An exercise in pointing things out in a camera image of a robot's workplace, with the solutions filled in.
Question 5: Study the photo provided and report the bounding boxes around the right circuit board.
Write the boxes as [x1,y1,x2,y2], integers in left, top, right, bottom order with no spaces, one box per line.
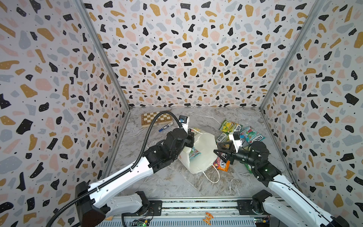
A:
[254,218,270,227]

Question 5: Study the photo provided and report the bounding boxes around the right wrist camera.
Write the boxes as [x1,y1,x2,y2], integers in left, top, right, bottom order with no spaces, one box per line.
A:
[229,131,243,153]

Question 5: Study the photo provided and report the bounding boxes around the left circuit board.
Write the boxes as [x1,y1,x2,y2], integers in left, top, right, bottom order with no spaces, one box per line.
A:
[131,218,150,227]

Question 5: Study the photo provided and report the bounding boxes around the circuit board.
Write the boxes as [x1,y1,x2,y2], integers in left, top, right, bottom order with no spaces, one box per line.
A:
[254,218,270,227]
[131,218,150,227]

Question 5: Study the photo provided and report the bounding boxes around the blue marker pen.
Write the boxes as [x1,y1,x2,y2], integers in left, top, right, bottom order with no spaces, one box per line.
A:
[158,122,174,132]

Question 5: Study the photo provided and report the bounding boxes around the white paper bag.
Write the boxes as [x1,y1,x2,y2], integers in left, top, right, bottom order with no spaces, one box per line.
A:
[178,128,220,183]

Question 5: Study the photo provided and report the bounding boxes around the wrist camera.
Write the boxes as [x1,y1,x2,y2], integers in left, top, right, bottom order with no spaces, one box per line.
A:
[229,131,243,153]
[179,115,189,133]

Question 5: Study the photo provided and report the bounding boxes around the yellow green snack packet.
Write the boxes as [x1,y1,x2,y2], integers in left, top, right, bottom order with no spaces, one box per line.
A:
[216,132,230,143]
[245,146,252,174]
[219,119,242,133]

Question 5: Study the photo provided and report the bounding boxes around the black corrugated cable conduit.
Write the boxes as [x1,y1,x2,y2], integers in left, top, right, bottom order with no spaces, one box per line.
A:
[45,110,183,227]

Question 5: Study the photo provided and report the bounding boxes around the orange clips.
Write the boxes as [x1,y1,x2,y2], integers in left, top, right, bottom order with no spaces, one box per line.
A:
[203,212,214,226]

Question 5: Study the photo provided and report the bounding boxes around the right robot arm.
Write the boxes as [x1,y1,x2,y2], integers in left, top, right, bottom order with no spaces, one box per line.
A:
[214,140,349,227]

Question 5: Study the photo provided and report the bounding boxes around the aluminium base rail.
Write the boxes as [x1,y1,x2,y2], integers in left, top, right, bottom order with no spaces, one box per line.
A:
[96,197,288,227]

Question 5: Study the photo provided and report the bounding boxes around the green teal snack packet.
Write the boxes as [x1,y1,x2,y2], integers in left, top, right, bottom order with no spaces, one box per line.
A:
[241,126,265,144]

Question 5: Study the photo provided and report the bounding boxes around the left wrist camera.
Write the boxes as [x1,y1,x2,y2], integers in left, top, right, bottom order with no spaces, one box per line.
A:
[179,115,189,133]

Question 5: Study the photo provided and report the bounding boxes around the wooden chessboard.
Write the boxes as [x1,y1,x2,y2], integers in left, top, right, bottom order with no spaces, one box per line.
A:
[141,111,174,128]

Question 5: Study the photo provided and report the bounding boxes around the orange snack packet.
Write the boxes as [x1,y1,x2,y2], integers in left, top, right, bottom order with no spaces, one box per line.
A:
[213,157,230,172]

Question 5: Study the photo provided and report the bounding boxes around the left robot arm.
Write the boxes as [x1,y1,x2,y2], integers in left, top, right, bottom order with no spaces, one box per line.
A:
[75,128,194,227]

